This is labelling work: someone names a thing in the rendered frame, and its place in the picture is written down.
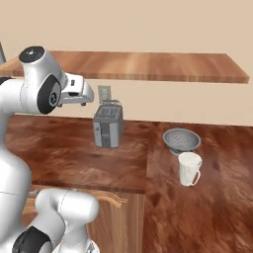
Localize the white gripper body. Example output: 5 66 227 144
57 79 95 108

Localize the grey metal colander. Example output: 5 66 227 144
162 127 202 156

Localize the white jug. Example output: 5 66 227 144
177 151 204 188

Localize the silver toaster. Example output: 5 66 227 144
92 100 125 149

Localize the grey appliance edge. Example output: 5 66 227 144
0 41 7 65

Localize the grey wall socket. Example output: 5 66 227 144
97 85 112 102

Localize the wooden wall shelf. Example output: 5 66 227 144
0 49 251 85

